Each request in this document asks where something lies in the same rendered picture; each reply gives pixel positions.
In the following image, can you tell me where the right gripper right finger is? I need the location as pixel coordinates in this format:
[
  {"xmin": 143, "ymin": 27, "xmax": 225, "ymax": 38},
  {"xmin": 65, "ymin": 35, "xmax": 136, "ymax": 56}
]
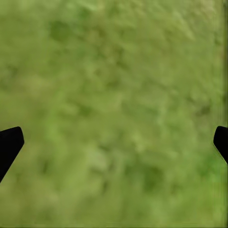
[{"xmin": 213, "ymin": 126, "xmax": 228, "ymax": 164}]

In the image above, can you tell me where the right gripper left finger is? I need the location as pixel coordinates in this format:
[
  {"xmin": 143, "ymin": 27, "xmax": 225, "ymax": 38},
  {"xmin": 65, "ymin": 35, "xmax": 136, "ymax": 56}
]
[{"xmin": 0, "ymin": 126, "xmax": 24, "ymax": 183}]

